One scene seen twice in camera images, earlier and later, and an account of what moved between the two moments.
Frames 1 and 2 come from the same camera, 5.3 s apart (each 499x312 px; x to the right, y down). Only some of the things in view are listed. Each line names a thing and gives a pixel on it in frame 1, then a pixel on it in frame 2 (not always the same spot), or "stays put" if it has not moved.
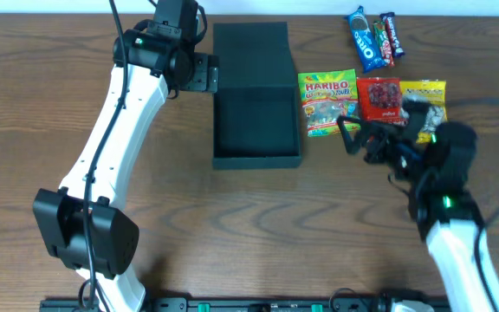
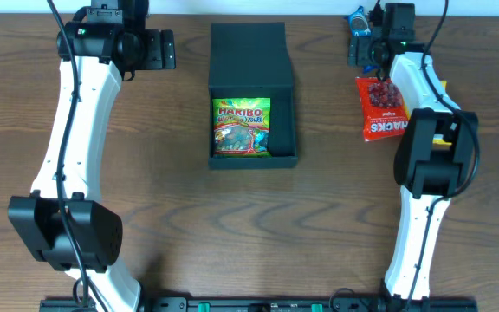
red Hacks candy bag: (380, 100) stays put
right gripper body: (379, 145) -> (353, 55)
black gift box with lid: (256, 106) stays put
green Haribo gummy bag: (326, 97) -> (241, 127)
